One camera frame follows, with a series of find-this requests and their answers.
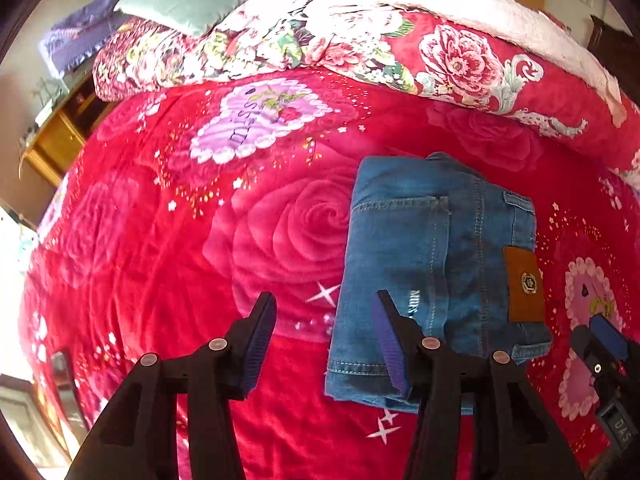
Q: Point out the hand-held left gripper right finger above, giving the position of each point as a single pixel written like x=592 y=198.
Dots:
x=389 y=352

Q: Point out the wooden nightstand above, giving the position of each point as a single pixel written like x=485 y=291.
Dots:
x=60 y=135

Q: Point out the purple cloth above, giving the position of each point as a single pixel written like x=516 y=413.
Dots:
x=80 y=35

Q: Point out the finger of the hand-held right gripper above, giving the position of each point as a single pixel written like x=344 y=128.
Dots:
x=607 y=334
x=590 y=355

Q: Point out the blue denim pants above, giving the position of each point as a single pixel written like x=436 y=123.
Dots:
x=400 y=240

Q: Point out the dark wooden furniture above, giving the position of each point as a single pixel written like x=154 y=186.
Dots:
x=610 y=35

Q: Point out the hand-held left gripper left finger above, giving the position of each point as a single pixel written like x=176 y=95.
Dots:
x=259 y=342

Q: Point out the red floral quilt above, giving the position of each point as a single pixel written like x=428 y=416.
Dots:
x=450 y=60

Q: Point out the red rose printed blanket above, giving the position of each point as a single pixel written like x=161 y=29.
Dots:
x=175 y=240

